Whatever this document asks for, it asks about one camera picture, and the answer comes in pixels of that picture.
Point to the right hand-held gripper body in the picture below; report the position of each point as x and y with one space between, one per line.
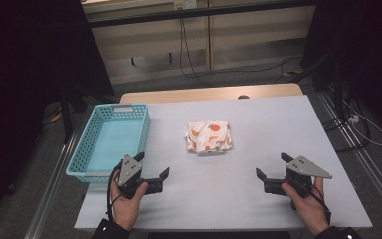
303 167

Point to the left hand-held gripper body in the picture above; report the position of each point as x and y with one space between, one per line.
126 172

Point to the light blue plastic basket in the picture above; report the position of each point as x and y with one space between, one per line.
112 139

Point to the orange patterned white cloth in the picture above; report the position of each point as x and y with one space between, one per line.
209 137

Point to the person's left hand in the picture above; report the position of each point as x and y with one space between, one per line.
126 210

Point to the person's right hand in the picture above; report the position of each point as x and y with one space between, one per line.
311 212

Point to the white table board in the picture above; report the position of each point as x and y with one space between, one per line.
229 199

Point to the white power plug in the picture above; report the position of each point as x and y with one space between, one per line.
353 119

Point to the wooden table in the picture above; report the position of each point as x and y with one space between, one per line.
179 94

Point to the beige wooden cabinet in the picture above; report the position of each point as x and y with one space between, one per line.
245 40

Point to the black curtain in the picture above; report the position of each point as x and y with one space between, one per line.
20 83
364 49

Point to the black horizontal bar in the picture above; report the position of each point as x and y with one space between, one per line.
195 14

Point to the aluminium floor rail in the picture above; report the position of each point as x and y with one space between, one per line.
371 166
48 192

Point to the white wall socket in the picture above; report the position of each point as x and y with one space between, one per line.
185 4

